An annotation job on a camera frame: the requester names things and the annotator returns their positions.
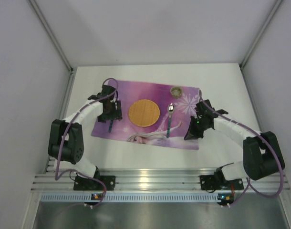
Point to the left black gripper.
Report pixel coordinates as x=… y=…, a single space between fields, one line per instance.
x=111 y=115

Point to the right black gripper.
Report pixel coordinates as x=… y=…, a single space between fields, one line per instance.
x=196 y=127

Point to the fork with teal handle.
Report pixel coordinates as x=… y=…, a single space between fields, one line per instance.
x=110 y=126

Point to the purple printed placemat cloth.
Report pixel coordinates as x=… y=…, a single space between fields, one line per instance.
x=155 y=135

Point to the round woven bamboo plate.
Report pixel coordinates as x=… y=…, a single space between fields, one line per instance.
x=144 y=113

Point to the spoon with teal handle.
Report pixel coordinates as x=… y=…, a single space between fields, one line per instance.
x=170 y=109

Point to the speckled ceramic cup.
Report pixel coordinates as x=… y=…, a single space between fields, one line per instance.
x=176 y=92

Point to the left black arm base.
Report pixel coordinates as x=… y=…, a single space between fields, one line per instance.
x=85 y=184

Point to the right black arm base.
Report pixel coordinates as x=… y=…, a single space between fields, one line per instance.
x=210 y=183

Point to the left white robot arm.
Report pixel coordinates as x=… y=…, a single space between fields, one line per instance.
x=66 y=141

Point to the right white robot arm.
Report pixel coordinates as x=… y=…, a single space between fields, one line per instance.
x=262 y=155

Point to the aluminium mounting rail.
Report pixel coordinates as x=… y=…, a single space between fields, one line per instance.
x=144 y=180

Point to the left aluminium frame post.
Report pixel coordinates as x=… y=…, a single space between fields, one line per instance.
x=40 y=16

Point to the aluminium frame post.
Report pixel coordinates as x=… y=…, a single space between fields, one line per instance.
x=40 y=16
x=260 y=33

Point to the right aluminium frame post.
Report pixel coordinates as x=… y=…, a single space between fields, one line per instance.
x=260 y=33

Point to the perforated grey cable duct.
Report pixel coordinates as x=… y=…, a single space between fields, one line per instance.
x=136 y=197

